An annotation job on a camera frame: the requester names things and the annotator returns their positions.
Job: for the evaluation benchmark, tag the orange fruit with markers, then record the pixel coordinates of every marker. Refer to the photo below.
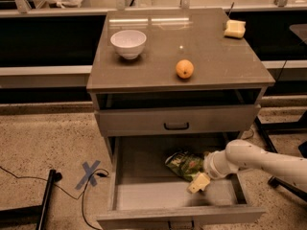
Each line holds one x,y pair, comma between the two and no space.
185,69

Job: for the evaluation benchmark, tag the closed grey top drawer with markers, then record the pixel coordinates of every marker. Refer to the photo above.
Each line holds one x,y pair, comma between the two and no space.
176,120

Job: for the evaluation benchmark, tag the blue tape cross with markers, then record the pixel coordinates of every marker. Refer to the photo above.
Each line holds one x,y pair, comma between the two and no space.
88,174

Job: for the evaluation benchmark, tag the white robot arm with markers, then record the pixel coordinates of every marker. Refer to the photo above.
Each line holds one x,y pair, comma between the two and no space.
240,154

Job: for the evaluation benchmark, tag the white ceramic bowl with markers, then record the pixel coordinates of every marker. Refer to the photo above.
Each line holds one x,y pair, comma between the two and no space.
128,44

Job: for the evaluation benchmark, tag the open grey middle drawer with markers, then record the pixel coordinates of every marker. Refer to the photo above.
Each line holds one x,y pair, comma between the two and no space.
146,195

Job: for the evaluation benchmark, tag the black stand leg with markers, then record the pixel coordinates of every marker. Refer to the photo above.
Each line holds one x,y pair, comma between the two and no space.
36,214
266,138

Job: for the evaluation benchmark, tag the yellow sponge block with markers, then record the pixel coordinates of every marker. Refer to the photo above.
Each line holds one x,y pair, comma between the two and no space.
235,28

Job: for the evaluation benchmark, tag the black stand leg right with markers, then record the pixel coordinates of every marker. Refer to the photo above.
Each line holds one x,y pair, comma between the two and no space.
266,138

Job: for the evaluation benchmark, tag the black stand leg left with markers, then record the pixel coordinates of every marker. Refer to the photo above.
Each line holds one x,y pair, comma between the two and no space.
36,214

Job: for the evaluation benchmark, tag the metal railing frame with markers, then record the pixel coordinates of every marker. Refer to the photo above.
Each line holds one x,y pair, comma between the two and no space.
153,0

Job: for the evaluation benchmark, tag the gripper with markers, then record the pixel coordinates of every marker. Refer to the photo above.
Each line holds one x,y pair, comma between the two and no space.
212,167

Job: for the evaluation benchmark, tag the black chair base leg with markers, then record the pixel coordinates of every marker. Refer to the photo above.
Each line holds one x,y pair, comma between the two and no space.
275,182

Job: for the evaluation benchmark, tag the green jalapeno chip bag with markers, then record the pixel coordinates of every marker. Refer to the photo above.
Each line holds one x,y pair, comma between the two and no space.
185,164

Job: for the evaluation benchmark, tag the grey drawer cabinet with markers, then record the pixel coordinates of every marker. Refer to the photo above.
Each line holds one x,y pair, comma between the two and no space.
226,70

